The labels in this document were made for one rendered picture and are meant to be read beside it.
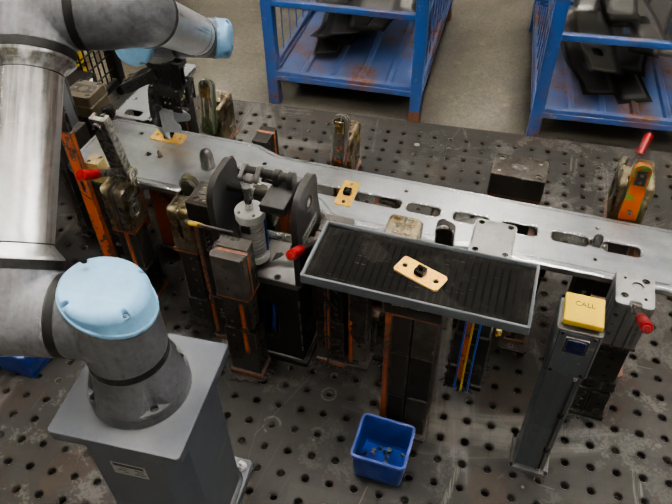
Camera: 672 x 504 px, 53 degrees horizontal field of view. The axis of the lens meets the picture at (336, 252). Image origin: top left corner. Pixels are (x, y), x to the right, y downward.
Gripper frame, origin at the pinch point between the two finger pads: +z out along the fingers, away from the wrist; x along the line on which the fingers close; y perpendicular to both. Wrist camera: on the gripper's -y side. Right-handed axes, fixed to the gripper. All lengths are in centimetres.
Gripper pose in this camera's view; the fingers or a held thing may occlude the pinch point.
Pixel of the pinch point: (167, 131)
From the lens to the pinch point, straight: 168.1
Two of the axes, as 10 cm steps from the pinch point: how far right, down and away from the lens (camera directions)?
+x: 3.1, -6.7, 6.7
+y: 9.5, 2.2, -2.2
